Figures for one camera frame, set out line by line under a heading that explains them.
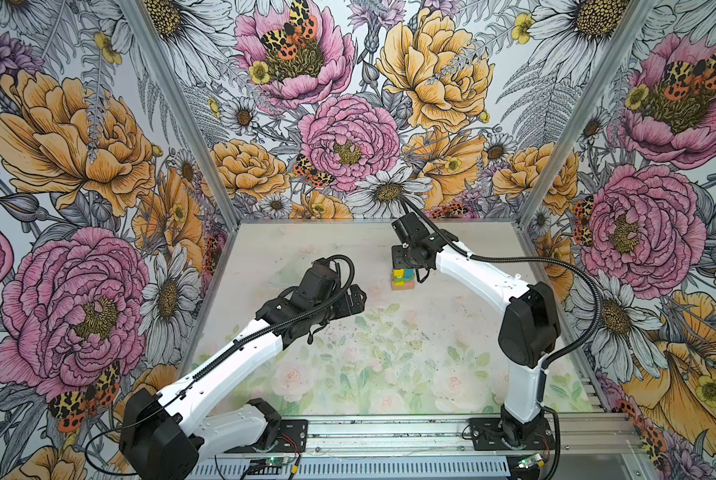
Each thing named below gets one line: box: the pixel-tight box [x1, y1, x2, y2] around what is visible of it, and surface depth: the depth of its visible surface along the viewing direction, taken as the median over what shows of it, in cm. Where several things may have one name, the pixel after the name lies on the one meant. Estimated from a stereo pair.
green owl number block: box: [392, 276, 415, 287], surface depth 101 cm
